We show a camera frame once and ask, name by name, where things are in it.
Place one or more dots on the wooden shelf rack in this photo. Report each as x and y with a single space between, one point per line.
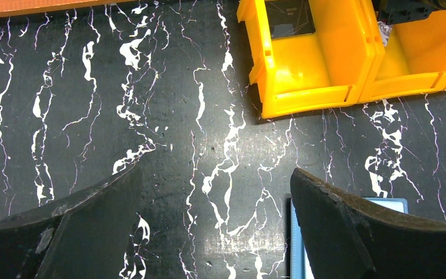
24 7

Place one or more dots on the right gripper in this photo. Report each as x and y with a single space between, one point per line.
403 11

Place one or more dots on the left yellow plastic bin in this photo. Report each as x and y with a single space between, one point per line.
326 69

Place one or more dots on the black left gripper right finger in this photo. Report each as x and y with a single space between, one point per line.
347 236

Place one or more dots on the white card with grey stripe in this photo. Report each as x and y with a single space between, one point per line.
385 32

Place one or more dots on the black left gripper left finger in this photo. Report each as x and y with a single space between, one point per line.
83 235

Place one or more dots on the black card with stripe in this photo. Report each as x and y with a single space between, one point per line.
289 18

